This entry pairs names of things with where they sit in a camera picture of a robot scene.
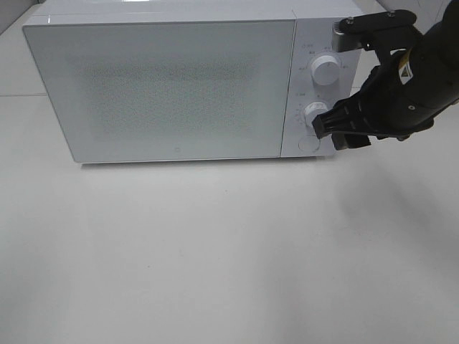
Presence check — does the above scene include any white microwave door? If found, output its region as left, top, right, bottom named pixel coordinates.
left=23, top=20, right=295, bottom=163

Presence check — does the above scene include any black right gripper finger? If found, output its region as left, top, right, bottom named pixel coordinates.
left=312, top=97, right=365, bottom=138
left=331, top=133, right=371, bottom=151

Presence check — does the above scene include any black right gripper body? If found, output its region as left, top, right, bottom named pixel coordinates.
left=353, top=30, right=434, bottom=140

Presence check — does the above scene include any white microwave knob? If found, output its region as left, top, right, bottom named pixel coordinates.
left=310, top=54, right=341, bottom=86
left=303, top=101, right=328, bottom=128

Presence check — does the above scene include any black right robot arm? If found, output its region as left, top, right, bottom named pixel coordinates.
left=312, top=1, right=458, bottom=151

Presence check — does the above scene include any white microwave oven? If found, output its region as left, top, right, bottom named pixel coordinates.
left=22, top=1, right=361, bottom=158

